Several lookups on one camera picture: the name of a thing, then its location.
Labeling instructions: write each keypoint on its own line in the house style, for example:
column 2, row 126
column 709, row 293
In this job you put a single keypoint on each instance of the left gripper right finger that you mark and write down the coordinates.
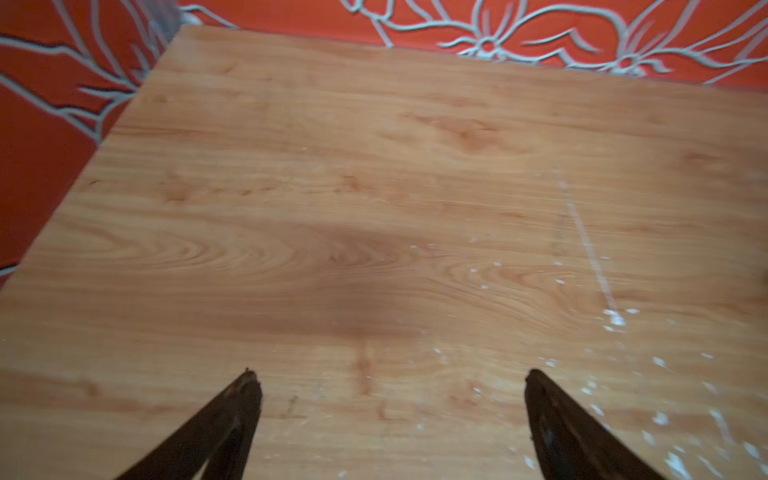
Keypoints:
column 570, row 443

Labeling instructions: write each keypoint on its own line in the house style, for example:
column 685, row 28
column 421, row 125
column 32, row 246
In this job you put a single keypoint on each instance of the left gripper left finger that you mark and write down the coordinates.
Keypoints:
column 215, row 442

